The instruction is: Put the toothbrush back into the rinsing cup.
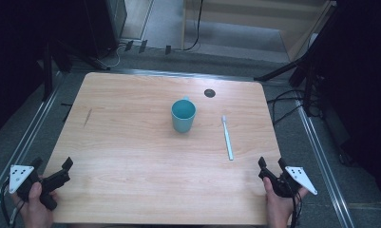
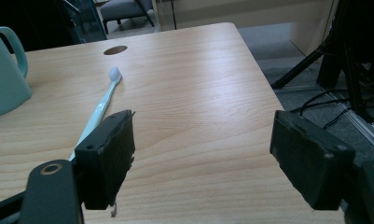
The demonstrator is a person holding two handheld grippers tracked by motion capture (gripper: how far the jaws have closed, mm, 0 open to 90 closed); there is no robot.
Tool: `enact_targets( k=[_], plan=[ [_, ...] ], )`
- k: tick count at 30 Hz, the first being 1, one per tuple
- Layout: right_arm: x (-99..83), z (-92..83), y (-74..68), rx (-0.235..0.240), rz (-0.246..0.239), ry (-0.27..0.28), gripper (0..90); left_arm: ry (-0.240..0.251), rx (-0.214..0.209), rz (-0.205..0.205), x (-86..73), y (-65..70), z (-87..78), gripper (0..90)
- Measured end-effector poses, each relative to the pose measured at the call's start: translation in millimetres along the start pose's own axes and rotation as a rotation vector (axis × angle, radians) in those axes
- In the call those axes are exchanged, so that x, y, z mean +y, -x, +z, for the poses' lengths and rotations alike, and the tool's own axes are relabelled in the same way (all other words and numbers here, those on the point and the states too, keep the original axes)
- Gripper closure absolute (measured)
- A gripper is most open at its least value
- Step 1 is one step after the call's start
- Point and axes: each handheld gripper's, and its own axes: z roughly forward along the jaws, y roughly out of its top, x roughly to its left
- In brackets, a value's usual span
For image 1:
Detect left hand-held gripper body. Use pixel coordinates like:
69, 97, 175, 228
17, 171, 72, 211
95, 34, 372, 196
9, 164, 72, 212

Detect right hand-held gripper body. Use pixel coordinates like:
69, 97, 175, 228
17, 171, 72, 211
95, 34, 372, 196
257, 166, 318, 200

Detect light blue toothbrush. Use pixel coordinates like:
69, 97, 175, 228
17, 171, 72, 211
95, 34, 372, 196
220, 114, 236, 162

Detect teal cup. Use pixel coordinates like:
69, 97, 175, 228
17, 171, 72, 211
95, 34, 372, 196
170, 96, 198, 134

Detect person's right hand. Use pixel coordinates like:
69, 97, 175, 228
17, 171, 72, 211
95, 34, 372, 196
262, 177, 310, 228

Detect person's left hand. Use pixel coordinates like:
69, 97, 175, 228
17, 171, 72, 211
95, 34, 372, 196
10, 181, 59, 228

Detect black metal stand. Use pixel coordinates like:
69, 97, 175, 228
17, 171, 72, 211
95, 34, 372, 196
253, 0, 341, 118
40, 37, 112, 103

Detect light wooden furniture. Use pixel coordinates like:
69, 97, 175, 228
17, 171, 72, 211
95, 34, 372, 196
181, 0, 338, 63

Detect dark cabinet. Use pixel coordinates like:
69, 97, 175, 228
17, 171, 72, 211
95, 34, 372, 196
83, 0, 128, 59

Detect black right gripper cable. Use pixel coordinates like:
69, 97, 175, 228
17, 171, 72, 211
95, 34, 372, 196
289, 189, 304, 228

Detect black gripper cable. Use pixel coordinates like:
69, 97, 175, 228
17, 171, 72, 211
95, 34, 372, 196
0, 180, 25, 228
289, 189, 304, 228

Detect metal floor rail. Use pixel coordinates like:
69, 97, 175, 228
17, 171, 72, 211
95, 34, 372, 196
293, 97, 357, 228
0, 70, 67, 220

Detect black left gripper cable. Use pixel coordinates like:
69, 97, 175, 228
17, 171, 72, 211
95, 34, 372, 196
0, 180, 25, 228

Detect black floor cables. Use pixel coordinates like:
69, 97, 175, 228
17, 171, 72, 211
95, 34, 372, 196
266, 89, 323, 126

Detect white floor cable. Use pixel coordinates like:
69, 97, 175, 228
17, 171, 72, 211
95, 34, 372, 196
104, 44, 126, 69

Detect black hanging cable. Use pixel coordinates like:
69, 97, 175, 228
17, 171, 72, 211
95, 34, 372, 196
182, 0, 204, 52

